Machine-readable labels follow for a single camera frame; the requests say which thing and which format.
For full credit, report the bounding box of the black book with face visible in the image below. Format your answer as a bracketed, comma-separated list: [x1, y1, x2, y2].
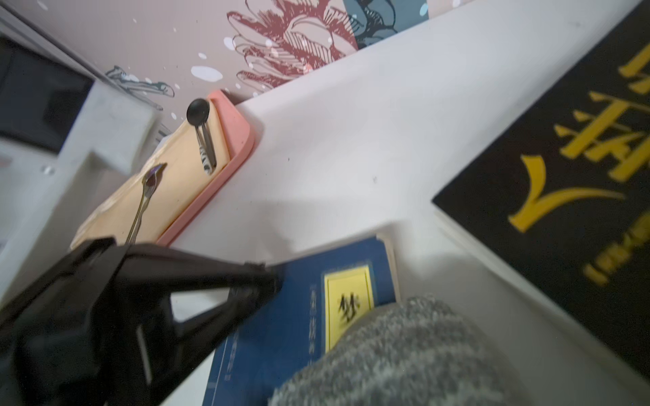
[432, 1, 649, 400]

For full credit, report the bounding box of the tan paper sheet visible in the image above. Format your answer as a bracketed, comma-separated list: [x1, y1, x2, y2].
[70, 101, 230, 248]

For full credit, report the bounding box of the blue book yellow label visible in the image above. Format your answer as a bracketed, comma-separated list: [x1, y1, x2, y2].
[202, 234, 399, 405]

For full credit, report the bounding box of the grey striped cloth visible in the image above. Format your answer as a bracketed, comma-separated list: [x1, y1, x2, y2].
[269, 296, 533, 405]

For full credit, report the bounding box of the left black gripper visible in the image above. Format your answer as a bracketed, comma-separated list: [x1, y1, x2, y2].
[1, 239, 283, 405]

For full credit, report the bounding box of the black spoon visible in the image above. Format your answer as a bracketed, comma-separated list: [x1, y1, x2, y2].
[186, 98, 218, 175]

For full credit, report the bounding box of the iridescent purple spoon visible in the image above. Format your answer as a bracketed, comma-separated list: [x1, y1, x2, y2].
[125, 162, 168, 245]

